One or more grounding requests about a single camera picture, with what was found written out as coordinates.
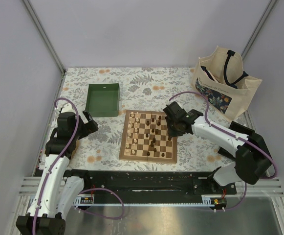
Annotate floral patterned table mat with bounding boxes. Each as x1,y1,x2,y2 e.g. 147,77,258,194
40,66,259,172

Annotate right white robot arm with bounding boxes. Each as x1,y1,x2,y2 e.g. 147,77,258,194
163,101,272,194

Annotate green rectangular tray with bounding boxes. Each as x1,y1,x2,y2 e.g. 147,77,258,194
85,83,120,118

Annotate purple cable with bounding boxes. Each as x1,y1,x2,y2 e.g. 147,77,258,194
169,91,279,212
30,97,125,235

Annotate beige floral tote bag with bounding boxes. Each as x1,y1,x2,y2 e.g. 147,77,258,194
191,46,262,120

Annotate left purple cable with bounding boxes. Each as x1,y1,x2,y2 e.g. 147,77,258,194
30,97,125,235

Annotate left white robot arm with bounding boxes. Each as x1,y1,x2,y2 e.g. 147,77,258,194
16,104,98,235

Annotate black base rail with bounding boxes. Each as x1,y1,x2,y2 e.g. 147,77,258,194
64,169,237,204

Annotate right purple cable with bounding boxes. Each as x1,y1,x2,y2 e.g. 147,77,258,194
169,91,279,212

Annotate wooden chess board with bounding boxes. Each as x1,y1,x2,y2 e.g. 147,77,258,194
119,110,177,164

